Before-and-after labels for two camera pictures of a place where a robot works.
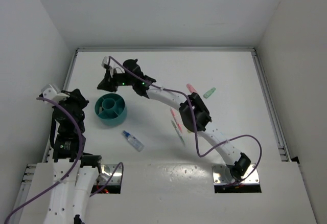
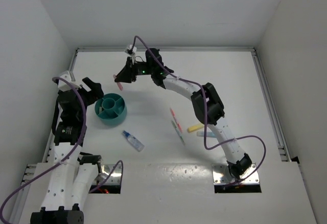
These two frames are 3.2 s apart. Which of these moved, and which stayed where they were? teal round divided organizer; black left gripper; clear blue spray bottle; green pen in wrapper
Moved: black left gripper
Stayed: teal round divided organizer; green pen in wrapper; clear blue spray bottle
